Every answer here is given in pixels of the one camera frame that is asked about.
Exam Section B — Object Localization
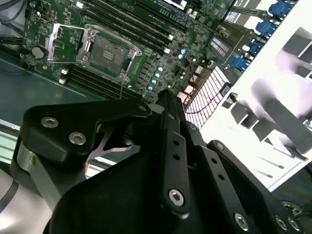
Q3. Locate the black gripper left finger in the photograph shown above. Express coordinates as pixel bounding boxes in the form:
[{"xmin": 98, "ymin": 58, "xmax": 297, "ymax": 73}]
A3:
[{"xmin": 19, "ymin": 89, "xmax": 193, "ymax": 219}]

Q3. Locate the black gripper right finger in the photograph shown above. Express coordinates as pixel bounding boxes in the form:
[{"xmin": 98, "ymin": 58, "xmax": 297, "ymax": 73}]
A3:
[{"xmin": 168, "ymin": 92, "xmax": 305, "ymax": 234}]

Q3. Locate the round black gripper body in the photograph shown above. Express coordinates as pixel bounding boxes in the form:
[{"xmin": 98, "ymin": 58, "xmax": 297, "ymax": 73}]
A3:
[{"xmin": 43, "ymin": 149, "xmax": 234, "ymax": 234}]

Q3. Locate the metal socket cover frame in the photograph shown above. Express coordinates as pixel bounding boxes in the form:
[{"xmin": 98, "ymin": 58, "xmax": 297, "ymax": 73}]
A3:
[{"xmin": 46, "ymin": 23, "xmax": 96, "ymax": 65}]

